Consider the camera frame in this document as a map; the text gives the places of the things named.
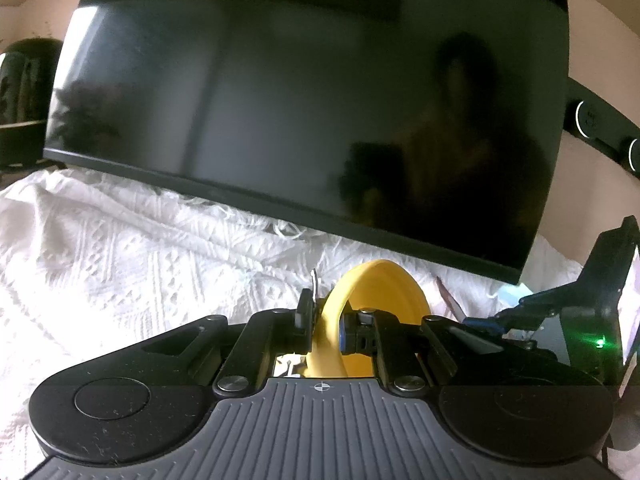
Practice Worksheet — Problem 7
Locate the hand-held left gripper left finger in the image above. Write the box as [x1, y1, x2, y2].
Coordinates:
[142, 287, 318, 397]

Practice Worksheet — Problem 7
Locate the blue face mask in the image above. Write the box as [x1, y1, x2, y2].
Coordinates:
[492, 283, 533, 307]

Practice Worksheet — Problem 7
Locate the pink pen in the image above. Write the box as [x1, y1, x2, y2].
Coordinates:
[436, 276, 467, 322]

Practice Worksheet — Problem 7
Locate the black computer monitor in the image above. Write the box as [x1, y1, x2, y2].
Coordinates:
[42, 0, 572, 286]

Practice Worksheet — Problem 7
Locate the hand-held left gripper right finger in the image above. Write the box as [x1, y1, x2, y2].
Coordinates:
[339, 308, 507, 397]

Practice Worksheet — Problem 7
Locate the yellow plastic plate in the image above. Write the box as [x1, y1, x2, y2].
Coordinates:
[302, 258, 432, 378]

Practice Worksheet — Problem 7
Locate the black bar with round rings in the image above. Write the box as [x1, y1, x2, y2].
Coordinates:
[564, 74, 640, 177]

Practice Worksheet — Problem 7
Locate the white knitted tablecloth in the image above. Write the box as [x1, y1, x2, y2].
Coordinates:
[0, 166, 591, 480]

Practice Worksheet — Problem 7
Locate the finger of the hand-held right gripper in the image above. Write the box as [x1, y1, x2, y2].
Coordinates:
[517, 280, 596, 317]
[462, 307, 551, 347]

